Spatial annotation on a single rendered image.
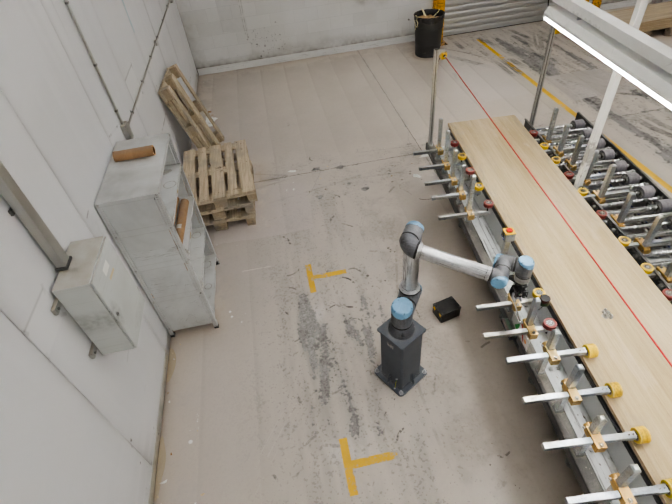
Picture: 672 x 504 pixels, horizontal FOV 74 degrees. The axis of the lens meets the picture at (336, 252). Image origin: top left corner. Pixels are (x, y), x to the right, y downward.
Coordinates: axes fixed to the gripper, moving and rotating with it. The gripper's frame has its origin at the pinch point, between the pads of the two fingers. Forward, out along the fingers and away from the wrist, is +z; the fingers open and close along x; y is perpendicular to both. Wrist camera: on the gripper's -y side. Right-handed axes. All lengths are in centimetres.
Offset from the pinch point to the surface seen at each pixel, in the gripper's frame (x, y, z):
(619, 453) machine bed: 28, 90, 29
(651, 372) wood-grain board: 59, 56, 10
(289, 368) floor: -161, -34, 99
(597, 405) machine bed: 28, 65, 24
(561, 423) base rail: 6, 70, 30
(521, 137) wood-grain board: 87, -204, 9
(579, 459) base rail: 7, 90, 30
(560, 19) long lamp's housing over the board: 36, -89, -136
